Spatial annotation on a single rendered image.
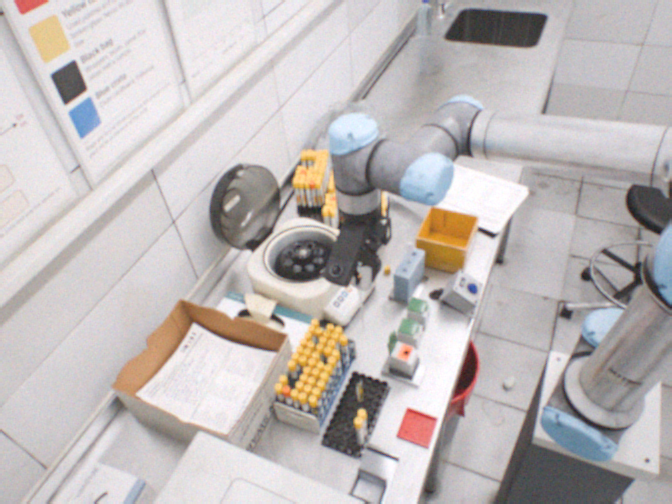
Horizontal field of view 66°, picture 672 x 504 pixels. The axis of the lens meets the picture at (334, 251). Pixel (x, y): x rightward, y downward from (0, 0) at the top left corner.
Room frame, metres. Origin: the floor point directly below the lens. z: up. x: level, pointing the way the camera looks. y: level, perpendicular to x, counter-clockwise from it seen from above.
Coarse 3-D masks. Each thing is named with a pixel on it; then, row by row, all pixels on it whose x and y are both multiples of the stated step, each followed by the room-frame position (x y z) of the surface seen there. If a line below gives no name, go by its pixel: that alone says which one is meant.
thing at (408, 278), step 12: (420, 252) 0.87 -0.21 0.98; (408, 264) 0.84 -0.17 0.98; (420, 264) 0.85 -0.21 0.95; (396, 276) 0.81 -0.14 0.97; (408, 276) 0.80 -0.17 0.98; (420, 276) 0.86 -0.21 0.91; (396, 288) 0.81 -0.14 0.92; (408, 288) 0.79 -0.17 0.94; (420, 288) 0.83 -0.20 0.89; (408, 300) 0.80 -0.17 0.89
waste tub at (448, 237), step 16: (432, 208) 1.04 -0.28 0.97; (432, 224) 1.03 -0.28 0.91; (448, 224) 1.01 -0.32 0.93; (464, 224) 0.99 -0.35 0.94; (416, 240) 0.93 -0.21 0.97; (432, 240) 1.00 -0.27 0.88; (448, 240) 0.99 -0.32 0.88; (464, 240) 0.99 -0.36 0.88; (432, 256) 0.91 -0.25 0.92; (448, 256) 0.88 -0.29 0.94; (464, 256) 0.86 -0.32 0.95; (448, 272) 0.88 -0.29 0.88
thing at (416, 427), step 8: (408, 408) 0.52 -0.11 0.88; (408, 416) 0.50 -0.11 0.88; (416, 416) 0.50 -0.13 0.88; (424, 416) 0.50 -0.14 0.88; (432, 416) 0.49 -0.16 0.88; (400, 424) 0.49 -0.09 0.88; (408, 424) 0.49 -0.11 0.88; (416, 424) 0.48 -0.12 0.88; (424, 424) 0.48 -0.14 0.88; (432, 424) 0.48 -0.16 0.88; (400, 432) 0.47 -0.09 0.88; (408, 432) 0.47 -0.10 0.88; (416, 432) 0.47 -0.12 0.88; (424, 432) 0.46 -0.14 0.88; (432, 432) 0.46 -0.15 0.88; (408, 440) 0.45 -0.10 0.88; (416, 440) 0.45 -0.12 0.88; (424, 440) 0.45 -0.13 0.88
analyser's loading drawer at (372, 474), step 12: (372, 444) 0.43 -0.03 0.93; (372, 456) 0.41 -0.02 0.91; (384, 456) 0.41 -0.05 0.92; (396, 456) 0.40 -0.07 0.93; (360, 468) 0.38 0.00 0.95; (372, 468) 0.39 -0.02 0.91; (384, 468) 0.39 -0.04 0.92; (396, 468) 0.38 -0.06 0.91; (360, 480) 0.37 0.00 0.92; (372, 480) 0.37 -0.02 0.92; (384, 480) 0.35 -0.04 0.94; (360, 492) 0.35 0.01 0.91; (372, 492) 0.35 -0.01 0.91; (384, 492) 0.34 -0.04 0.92
